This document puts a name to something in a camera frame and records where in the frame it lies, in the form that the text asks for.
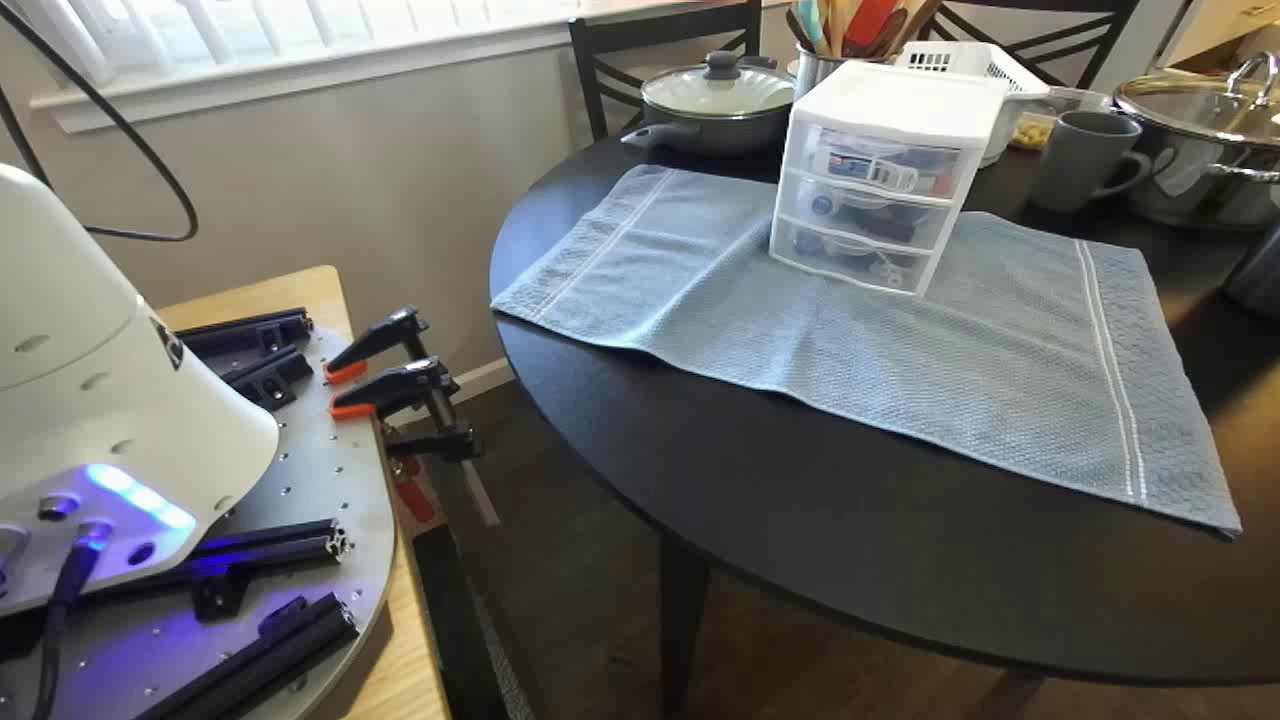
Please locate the glass pan lid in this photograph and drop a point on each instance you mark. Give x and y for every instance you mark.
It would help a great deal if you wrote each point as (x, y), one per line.
(722, 91)

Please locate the white window blinds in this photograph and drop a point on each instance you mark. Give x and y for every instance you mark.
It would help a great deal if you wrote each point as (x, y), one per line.
(202, 27)

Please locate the metal utensil holder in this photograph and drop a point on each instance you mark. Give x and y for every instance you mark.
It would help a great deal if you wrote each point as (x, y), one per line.
(814, 74)

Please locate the blue towel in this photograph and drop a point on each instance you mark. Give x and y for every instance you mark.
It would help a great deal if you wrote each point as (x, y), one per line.
(853, 345)

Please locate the black wooden chair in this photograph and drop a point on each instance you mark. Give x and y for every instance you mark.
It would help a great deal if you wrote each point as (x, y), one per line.
(1067, 34)

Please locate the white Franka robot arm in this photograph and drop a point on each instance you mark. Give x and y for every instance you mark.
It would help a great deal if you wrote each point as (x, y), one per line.
(94, 372)

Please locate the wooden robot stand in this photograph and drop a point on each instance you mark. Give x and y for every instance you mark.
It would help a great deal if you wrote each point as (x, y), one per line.
(267, 295)

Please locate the white plastic basket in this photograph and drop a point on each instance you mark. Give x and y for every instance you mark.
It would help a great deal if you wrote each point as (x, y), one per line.
(981, 60)

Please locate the red spatula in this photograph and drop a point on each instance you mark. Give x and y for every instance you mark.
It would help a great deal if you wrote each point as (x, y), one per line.
(875, 27)

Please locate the black metal chair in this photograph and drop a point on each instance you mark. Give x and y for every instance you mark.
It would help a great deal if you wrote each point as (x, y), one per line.
(605, 40)

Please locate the black frying pan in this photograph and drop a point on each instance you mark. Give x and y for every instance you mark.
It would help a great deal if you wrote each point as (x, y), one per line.
(692, 143)

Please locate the small white plastic drawer cabinet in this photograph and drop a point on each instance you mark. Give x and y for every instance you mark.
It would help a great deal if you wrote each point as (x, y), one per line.
(904, 101)

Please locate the black orange bar clamp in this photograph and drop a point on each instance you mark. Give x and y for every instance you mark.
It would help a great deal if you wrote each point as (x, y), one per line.
(413, 388)
(382, 332)

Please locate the clear plastic cabinet drawer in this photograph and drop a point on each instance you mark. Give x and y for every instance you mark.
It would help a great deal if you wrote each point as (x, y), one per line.
(881, 167)
(843, 258)
(861, 215)

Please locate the black mounting bracket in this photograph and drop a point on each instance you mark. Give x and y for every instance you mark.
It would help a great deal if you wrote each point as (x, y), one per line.
(267, 662)
(255, 351)
(267, 544)

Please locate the dark grey mug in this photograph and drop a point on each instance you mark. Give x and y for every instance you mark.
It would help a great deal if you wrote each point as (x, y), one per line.
(1078, 162)

